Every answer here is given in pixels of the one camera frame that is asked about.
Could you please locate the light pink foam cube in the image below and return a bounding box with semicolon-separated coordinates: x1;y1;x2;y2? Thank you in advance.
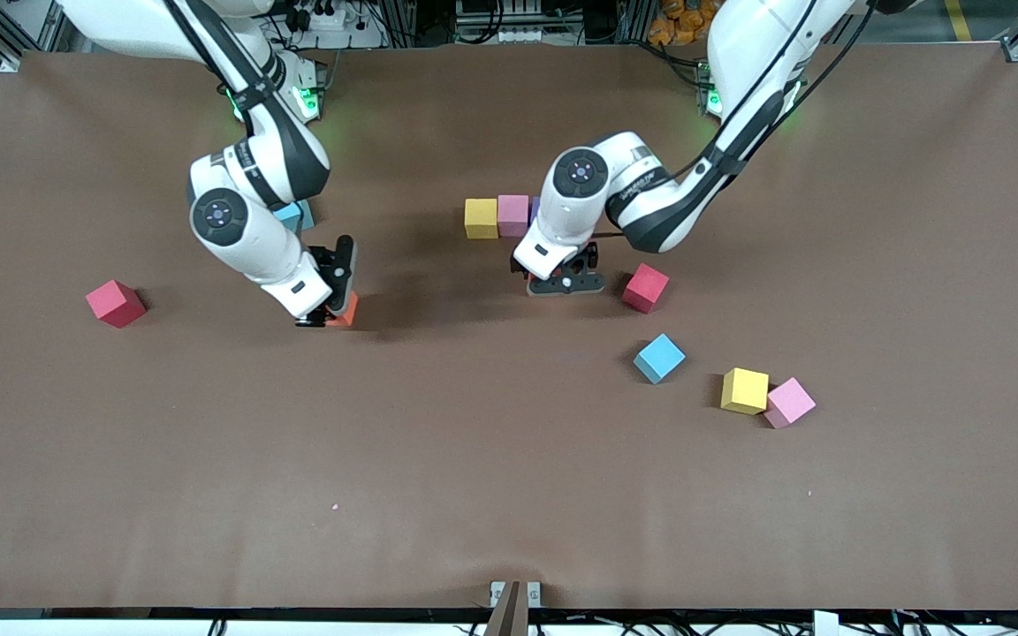
763;377;817;430
497;195;530;238

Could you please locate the yellow foam cube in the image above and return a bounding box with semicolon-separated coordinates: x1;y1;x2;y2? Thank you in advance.
464;198;500;240
720;367;771;416

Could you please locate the cyan foam cube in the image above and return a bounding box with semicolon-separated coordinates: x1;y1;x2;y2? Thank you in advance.
272;199;315;235
633;333;687;385

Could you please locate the red foam cube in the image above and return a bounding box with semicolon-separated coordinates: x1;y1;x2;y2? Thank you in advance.
621;263;670;314
85;279;148;329

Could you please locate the brown table cover mat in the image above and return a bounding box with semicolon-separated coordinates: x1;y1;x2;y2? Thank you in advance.
0;42;1018;612

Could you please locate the grey equipment rack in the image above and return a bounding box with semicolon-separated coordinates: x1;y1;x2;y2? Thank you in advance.
452;0;554;45

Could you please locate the white power strip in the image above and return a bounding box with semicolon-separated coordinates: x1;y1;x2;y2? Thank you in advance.
284;3;349;33

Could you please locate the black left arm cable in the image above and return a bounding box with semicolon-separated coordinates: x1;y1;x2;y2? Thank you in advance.
593;0;877;239

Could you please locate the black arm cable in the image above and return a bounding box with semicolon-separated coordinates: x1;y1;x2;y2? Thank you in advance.
593;0;877;239
160;0;262;107

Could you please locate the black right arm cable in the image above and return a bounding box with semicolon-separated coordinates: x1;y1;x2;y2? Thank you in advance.
160;0;262;107

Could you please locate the grey clamp bracket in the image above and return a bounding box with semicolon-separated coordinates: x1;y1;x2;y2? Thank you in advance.
484;580;542;636

